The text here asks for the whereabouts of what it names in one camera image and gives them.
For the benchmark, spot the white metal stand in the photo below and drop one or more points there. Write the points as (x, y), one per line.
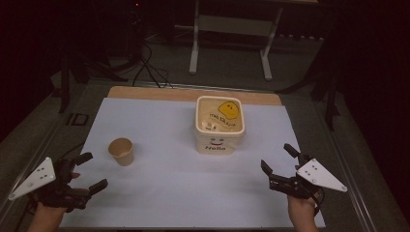
(195, 48)

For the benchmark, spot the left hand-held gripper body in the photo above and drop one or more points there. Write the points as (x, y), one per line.
(35, 179)

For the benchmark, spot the black tripod stand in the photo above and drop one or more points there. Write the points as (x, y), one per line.
(328, 96)
(64, 83)

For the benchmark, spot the cream smiley face bin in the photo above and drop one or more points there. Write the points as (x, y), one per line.
(219, 143)

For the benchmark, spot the yellow smiley face packet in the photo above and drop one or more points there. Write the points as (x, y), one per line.
(228, 109)

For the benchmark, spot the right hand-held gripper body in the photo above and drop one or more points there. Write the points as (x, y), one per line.
(317, 175)

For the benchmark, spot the black floor socket plate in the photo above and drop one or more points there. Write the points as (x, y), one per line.
(77, 119)

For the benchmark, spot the white table mat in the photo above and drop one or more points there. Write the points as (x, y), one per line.
(167, 180)

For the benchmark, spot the person's left hand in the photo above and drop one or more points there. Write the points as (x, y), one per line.
(50, 212)

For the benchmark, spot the person's right hand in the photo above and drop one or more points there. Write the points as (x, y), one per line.
(301, 209)

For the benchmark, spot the brown paper cup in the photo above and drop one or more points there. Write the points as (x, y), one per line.
(124, 158)

